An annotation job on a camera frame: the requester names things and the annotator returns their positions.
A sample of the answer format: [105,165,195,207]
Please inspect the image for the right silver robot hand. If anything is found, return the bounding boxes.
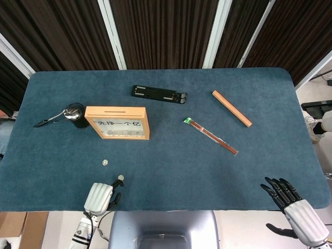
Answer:
[260,176,329,246]

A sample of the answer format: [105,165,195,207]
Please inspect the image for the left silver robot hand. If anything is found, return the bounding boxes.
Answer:
[83,178,125,217]

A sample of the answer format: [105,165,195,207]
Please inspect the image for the cardboard box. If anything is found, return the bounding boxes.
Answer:
[19,212,50,249]
[0,212,28,238]

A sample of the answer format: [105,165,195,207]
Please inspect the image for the grey robot torso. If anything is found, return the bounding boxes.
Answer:
[108,210,220,249]

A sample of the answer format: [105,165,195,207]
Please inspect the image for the blue table cloth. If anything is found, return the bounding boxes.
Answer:
[0,67,331,212]

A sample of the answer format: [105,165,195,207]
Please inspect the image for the black mesh pen cup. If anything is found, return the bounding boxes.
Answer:
[66,103,90,130]

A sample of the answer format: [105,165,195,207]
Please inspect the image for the metal spoon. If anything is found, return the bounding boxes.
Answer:
[33,107,81,128]

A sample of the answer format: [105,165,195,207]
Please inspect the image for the white sneaker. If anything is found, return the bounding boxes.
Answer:
[303,116,322,144]

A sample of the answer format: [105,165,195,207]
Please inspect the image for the person leg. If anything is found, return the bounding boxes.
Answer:
[312,110,332,135]

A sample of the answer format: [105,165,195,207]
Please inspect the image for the black equipment base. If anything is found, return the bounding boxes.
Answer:
[300,100,332,117]

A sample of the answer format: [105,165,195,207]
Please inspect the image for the black folding stand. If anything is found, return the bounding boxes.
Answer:
[131,85,188,105]

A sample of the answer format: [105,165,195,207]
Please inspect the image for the packaged red chopsticks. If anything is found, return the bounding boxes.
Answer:
[184,117,239,157]

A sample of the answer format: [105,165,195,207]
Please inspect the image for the wooden rolling pin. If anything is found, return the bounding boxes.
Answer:
[212,90,253,128]

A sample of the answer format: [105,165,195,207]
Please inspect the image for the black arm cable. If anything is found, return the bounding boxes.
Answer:
[83,211,109,242]

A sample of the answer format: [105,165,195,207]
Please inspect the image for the wooden coin box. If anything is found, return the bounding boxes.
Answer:
[85,105,150,141]

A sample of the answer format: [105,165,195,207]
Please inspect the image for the white partition frame post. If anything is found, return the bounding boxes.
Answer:
[202,0,232,69]
[295,49,332,90]
[0,33,36,78]
[237,0,276,68]
[97,0,127,70]

